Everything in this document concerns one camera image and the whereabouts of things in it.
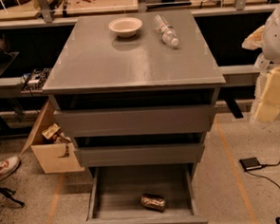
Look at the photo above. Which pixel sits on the grey middle drawer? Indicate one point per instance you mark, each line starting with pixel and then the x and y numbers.
pixel 140 155

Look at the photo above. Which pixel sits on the black foot pedal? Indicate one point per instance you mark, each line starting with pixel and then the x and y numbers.
pixel 250 164

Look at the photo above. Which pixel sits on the snack package in box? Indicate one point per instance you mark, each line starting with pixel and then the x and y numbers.
pixel 54 134

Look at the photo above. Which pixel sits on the grey top drawer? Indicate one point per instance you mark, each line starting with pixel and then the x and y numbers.
pixel 136 121

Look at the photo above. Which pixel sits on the grey open bottom drawer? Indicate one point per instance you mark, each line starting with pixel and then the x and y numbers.
pixel 116 194

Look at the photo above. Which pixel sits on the grey drawer cabinet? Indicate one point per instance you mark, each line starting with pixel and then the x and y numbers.
pixel 98 70

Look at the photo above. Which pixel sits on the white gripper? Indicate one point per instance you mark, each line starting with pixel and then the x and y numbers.
pixel 276 40

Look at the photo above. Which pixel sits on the black tripod leg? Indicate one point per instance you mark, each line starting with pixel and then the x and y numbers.
pixel 8 193

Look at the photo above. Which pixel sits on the white red sneaker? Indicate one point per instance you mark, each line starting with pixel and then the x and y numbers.
pixel 7 166

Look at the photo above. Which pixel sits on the orange soda can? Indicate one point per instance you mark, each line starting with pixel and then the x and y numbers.
pixel 152 201

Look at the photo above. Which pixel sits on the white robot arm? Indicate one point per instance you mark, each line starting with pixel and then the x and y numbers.
pixel 271 51

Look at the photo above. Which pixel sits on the cardboard box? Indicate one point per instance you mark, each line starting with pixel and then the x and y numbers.
pixel 53 156

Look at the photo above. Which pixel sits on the black white patterned notebook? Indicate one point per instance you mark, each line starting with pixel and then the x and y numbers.
pixel 35 80

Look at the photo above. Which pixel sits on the white paper bowl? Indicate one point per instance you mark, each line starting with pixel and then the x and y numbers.
pixel 125 27

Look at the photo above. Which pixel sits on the clear plastic water bottle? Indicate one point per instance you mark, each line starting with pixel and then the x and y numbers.
pixel 166 32

